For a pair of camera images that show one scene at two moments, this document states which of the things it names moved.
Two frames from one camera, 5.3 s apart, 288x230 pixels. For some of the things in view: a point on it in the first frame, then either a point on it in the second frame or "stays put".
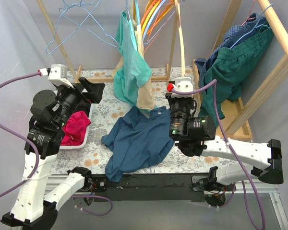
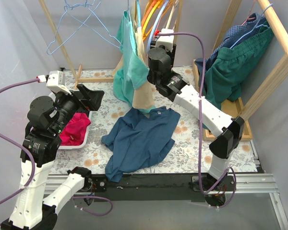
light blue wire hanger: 81,3 -> 66,8
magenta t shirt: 75,129 stays put
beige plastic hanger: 180,29 -> 174,6
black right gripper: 168,96 -> 152,44
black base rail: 163,188 stays put
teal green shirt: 133,69 stays put
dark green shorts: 226,68 stays put
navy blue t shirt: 137,143 stays put
